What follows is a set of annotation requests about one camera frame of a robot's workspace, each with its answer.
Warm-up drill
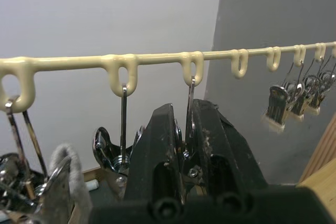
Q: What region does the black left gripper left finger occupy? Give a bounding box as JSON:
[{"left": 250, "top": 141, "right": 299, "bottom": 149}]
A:
[{"left": 123, "top": 102, "right": 186, "bottom": 205}]

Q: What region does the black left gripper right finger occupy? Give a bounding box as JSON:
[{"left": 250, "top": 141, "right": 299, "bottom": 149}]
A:
[{"left": 183, "top": 99, "right": 267, "bottom": 204}]

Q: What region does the grey sock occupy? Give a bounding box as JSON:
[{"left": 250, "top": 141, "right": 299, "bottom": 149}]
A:
[{"left": 41, "top": 143, "right": 93, "bottom": 224}]

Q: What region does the cream clip hanger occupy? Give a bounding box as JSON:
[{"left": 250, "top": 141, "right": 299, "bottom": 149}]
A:
[{"left": 0, "top": 0, "right": 336, "bottom": 113}]

